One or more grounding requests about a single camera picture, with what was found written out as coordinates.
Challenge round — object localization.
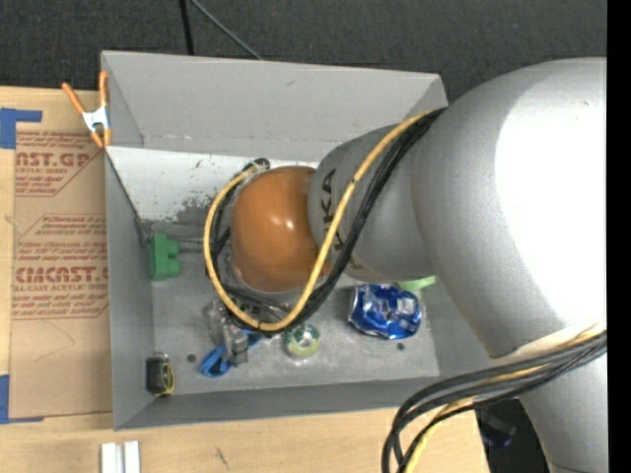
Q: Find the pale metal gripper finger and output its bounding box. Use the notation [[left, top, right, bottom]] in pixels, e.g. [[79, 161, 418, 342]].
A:
[[203, 300, 230, 344], [221, 324, 250, 368]]

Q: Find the blue plastic clip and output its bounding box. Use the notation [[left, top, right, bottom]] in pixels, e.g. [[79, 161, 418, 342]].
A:
[[199, 331, 263, 379]]

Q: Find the black and yellow tape measure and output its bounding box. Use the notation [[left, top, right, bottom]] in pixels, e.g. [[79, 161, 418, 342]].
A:
[[145, 353, 176, 398]]

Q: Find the green toy building block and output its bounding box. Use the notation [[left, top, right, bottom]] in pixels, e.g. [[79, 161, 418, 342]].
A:
[[149, 233, 182, 281]]

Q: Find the crushed blue can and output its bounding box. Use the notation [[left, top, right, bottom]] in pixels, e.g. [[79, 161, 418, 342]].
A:
[[347, 283, 424, 341]]

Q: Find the brown cardboard board, red print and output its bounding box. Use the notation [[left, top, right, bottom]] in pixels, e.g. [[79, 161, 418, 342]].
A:
[[0, 85, 115, 426]]

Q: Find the pale green round object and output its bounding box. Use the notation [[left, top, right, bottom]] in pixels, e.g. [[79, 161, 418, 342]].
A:
[[395, 275, 439, 293]]

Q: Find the grey metal bin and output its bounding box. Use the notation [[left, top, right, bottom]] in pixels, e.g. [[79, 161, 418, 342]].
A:
[[100, 50, 496, 432]]

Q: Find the white and green ring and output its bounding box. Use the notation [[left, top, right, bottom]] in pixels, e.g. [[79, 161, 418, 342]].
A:
[[282, 323, 322, 360]]

